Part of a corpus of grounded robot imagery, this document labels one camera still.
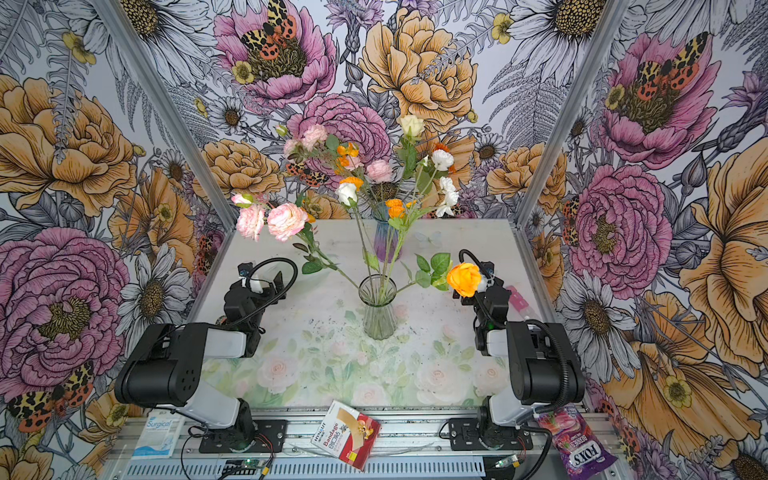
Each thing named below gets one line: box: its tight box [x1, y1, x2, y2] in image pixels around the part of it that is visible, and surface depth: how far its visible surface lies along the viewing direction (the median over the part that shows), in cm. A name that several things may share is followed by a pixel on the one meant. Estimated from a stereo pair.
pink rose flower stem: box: [284, 124, 328, 157], surface depth 83 cm
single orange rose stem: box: [396, 252, 482, 298], surface depth 60 cm
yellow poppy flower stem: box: [334, 143, 379, 205], surface depth 88 cm
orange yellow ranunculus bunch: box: [380, 199, 418, 301], surface depth 75 cm
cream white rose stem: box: [397, 115, 425, 201], surface depth 91 cm
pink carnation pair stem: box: [347, 156, 394, 184], surface depth 92 cm
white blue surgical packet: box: [132, 408, 185, 460], surface depth 76 cm
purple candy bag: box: [534, 405, 617, 480], surface depth 71 cm
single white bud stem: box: [335, 183, 373, 300], surface depth 73 cm
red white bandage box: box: [311, 400, 382, 472], surface depth 73 cm
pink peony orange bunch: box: [231, 194, 360, 290], surface depth 58 cm
